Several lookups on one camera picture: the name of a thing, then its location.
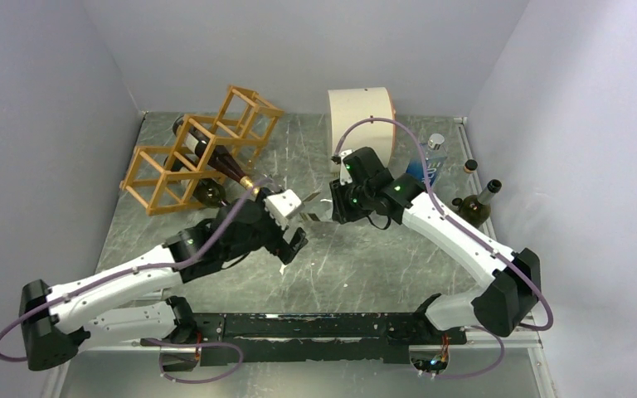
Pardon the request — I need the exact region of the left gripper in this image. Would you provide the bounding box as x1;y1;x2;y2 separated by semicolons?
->
224;187;308;263

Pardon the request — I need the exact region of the blue square glass bottle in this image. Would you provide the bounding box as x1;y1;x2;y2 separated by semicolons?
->
406;133;447;187

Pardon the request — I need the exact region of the clear glass bottle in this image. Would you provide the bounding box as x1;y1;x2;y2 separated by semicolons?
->
463;159;479;174

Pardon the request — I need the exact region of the dark green wine bottle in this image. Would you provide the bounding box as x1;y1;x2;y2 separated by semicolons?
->
451;179;503;228

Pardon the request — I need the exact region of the dark bottle gold cap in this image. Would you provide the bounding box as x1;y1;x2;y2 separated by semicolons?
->
172;116;255;188

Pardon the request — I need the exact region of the clear bottle dark cap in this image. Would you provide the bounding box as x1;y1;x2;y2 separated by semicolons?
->
299;191;333;222

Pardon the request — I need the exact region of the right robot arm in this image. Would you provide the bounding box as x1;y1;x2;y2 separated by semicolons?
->
330;147;541;343

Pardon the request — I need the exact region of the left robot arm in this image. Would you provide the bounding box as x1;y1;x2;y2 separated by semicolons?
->
19;190;308;371

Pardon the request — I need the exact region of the dark bottle black cap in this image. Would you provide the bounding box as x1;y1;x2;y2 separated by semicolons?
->
171;154;228;208

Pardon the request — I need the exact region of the wooden wine rack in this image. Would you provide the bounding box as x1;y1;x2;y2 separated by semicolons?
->
120;85;284;216

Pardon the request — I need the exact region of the beige cylindrical box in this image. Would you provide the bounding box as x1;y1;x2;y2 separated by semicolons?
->
328;87;396;166

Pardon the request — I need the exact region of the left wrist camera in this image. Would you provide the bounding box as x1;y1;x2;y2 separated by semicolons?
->
264;189;304;231

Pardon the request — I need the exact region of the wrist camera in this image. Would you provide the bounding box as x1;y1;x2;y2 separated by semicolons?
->
331;149;353;186
264;189;304;231

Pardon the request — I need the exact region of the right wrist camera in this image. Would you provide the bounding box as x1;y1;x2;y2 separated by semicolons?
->
331;149;353;186

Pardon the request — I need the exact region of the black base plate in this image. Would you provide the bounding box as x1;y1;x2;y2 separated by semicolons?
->
163;313;466;366

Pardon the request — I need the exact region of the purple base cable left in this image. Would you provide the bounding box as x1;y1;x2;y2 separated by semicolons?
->
148;339;246;385

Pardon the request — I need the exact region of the aluminium rail frame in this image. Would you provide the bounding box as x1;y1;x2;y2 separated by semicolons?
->
41;116;558;398

